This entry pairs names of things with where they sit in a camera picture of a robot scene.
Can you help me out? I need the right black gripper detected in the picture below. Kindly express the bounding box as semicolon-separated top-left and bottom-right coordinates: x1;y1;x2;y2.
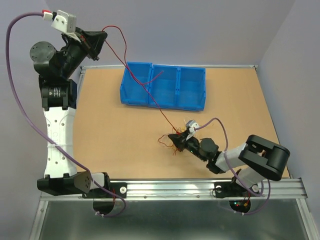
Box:
168;129;207;162

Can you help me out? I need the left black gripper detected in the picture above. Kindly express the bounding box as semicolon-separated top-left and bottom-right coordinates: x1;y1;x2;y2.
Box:
59;26;106;79

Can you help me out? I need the dark red wire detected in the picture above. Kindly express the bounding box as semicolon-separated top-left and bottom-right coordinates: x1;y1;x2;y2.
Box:
102;25;181;135

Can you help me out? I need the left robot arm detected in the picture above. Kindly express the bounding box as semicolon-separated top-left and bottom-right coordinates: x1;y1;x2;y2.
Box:
29;27;108;196

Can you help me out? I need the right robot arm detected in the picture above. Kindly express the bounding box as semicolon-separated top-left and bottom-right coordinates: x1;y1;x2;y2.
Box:
168;130;291;198

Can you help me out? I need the middle blue bin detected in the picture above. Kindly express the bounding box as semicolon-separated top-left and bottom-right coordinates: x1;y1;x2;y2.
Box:
149;64;179;109

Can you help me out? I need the blue bin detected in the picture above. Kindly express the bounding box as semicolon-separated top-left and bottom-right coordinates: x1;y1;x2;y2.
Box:
177;66;206;112
149;64;179;109
120;61;153;106

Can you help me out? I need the right blue bin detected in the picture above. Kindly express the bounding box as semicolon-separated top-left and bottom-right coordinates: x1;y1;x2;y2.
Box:
177;66;206;112

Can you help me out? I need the left blue bin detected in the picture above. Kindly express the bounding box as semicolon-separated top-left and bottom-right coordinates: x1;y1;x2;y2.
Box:
120;61;153;106

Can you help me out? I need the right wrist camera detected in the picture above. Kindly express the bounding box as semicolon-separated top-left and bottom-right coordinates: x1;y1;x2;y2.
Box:
185;120;200;141

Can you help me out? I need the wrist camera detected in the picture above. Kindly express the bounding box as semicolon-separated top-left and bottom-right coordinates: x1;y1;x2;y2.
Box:
185;120;200;141
51;10;77;34

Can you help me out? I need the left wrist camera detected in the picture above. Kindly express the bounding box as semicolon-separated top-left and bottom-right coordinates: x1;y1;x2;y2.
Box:
51;10;77;34

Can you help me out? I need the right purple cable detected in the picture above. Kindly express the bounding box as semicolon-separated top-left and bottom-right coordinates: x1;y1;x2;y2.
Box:
197;117;271;216

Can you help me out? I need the purple cable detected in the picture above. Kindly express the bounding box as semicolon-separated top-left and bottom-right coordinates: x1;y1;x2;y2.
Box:
5;11;127;218
197;117;271;216

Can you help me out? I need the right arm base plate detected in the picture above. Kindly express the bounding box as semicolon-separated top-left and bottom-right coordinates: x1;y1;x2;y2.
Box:
211;181;249;199

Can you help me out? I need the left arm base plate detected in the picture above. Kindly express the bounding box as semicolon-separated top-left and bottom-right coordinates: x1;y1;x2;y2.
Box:
82;181;128;199

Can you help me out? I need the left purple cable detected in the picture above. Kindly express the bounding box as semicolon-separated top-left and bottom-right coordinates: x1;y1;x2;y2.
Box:
5;11;127;218

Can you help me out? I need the aluminium front rail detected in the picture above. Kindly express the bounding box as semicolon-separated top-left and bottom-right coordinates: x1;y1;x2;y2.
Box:
41;177;308;201

